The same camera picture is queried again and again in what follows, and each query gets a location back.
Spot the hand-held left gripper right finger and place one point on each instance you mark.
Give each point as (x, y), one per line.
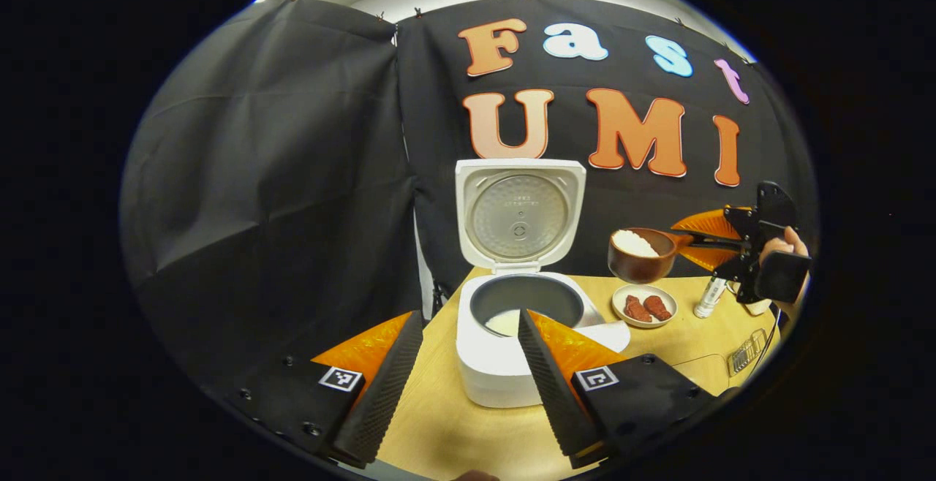
(556, 393)

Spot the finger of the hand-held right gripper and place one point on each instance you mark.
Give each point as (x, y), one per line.
(713, 258)
(706, 224)

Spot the round white plate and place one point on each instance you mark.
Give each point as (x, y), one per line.
(618, 309)

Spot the red meat piece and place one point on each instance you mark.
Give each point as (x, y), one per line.
(637, 309)
(658, 308)

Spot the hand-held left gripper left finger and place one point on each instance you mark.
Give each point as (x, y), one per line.
(384, 393)

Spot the white bottle green label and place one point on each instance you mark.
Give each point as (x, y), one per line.
(709, 298)

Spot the white rice cooker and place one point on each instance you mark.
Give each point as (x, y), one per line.
(497, 371)

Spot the brown wooden spoon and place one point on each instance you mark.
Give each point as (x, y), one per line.
(643, 267)

